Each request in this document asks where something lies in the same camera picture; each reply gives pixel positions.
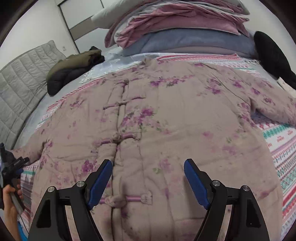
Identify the grey quilted headboard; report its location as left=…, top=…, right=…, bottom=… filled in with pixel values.
left=1, top=40, right=66, bottom=149

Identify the olive and black jacket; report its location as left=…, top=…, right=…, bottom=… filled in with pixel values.
left=46, top=46, right=105, bottom=96

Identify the white wardrobe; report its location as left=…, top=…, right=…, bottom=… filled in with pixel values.
left=55, top=0, right=115, bottom=53

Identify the mauve folded blanket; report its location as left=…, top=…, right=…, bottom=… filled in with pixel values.
left=159, top=46, right=257, bottom=59

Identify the grey and pink folded quilt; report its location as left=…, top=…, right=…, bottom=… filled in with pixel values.
left=91, top=0, right=250, bottom=49

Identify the pink floral padded jacket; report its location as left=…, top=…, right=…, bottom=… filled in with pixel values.
left=9, top=58, right=296, bottom=241

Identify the folded white floral cloth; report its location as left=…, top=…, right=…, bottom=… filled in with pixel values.
left=277, top=78, right=295, bottom=95

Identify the black garment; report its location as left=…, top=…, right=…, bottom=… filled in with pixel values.
left=253, top=31, right=295, bottom=89

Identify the person's left hand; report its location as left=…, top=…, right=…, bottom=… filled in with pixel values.
left=3, top=185, right=21, bottom=241

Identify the blue folded blanket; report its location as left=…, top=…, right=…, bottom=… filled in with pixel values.
left=123, top=29, right=256, bottom=56

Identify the striped patterned bed blanket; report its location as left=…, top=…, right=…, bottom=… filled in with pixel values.
left=17, top=52, right=296, bottom=240

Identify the light blue checked sheet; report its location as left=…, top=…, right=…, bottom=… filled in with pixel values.
left=79, top=47, right=149, bottom=84

